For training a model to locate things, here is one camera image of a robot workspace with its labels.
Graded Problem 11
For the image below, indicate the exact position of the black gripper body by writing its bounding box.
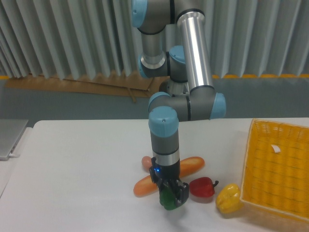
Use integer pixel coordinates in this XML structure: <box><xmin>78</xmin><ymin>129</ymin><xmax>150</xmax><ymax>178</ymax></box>
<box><xmin>149</xmin><ymin>157</ymin><xmax>180</xmax><ymax>184</ymax></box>

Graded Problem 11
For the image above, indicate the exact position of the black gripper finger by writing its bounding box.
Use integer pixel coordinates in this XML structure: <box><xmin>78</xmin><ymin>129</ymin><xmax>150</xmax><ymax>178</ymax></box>
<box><xmin>170</xmin><ymin>179</ymin><xmax>189</xmax><ymax>207</ymax></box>
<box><xmin>156</xmin><ymin>178</ymin><xmax>170</xmax><ymax>193</ymax></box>

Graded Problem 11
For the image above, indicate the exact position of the green bell pepper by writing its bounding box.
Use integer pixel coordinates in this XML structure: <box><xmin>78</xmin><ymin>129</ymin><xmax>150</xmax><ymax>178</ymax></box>
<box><xmin>159</xmin><ymin>185</ymin><xmax>180</xmax><ymax>210</ymax></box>

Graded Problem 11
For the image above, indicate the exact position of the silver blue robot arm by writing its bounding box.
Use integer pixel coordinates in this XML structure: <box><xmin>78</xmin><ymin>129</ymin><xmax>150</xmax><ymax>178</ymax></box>
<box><xmin>131</xmin><ymin>0</ymin><xmax>226</xmax><ymax>210</ymax></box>

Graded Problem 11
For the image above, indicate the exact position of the red bell pepper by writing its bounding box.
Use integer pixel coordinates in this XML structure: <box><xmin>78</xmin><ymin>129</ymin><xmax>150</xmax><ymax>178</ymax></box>
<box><xmin>189</xmin><ymin>177</ymin><xmax>219</xmax><ymax>198</ymax></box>

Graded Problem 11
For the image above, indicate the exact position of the yellow bell pepper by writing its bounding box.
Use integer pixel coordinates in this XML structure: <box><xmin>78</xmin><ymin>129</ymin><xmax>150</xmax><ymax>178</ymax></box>
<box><xmin>215</xmin><ymin>183</ymin><xmax>243</xmax><ymax>214</ymax></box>

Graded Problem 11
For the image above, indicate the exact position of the yellow woven basket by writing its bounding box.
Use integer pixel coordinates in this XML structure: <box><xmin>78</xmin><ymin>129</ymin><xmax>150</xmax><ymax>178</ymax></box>
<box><xmin>240</xmin><ymin>119</ymin><xmax>309</xmax><ymax>221</ymax></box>

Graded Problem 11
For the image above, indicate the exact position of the toy baguette bread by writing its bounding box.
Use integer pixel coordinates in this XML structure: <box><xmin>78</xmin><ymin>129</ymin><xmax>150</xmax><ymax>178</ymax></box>
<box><xmin>133</xmin><ymin>157</ymin><xmax>205</xmax><ymax>197</ymax></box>

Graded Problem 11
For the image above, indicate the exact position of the brown egg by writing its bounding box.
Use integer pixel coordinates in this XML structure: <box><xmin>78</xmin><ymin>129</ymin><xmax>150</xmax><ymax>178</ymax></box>
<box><xmin>141</xmin><ymin>156</ymin><xmax>152</xmax><ymax>173</ymax></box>

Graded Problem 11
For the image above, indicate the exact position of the white paper tag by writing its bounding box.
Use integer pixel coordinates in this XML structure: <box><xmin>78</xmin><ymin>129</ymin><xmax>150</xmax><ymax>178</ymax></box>
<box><xmin>271</xmin><ymin>145</ymin><xmax>281</xmax><ymax>153</ymax></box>

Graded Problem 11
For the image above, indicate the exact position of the flattened brown cardboard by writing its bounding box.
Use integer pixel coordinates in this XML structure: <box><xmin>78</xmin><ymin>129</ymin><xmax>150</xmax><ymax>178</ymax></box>
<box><xmin>0</xmin><ymin>72</ymin><xmax>168</xmax><ymax>102</ymax></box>

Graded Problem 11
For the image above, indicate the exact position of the grey laptop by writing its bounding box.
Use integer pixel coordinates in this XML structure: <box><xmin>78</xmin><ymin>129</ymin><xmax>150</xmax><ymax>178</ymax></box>
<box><xmin>0</xmin><ymin>119</ymin><xmax>28</xmax><ymax>161</ymax></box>

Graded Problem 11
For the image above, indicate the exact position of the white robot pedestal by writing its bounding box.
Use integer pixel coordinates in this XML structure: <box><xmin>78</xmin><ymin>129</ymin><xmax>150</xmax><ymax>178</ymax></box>
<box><xmin>159</xmin><ymin>79</ymin><xmax>189</xmax><ymax>96</ymax></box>

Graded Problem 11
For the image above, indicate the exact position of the white cable plug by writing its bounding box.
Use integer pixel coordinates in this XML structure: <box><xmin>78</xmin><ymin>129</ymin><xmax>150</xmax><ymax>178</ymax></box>
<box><xmin>8</xmin><ymin>154</ymin><xmax>20</xmax><ymax>159</ymax></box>

